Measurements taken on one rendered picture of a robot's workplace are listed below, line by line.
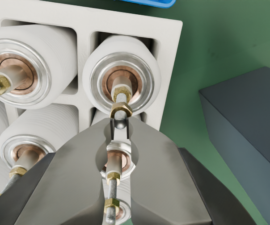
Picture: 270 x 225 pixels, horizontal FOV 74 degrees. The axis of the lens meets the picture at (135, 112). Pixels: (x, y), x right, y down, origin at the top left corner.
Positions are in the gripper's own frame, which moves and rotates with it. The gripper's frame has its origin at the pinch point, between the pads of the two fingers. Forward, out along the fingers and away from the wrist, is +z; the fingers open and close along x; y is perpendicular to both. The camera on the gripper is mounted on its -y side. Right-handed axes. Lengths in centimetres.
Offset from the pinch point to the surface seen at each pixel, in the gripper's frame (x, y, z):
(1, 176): -22.6, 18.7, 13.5
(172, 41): 7.3, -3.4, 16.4
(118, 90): -0.3, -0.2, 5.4
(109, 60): -1.2, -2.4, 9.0
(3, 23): -16.1, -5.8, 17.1
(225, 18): 23.4, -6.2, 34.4
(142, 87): 2.4, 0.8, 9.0
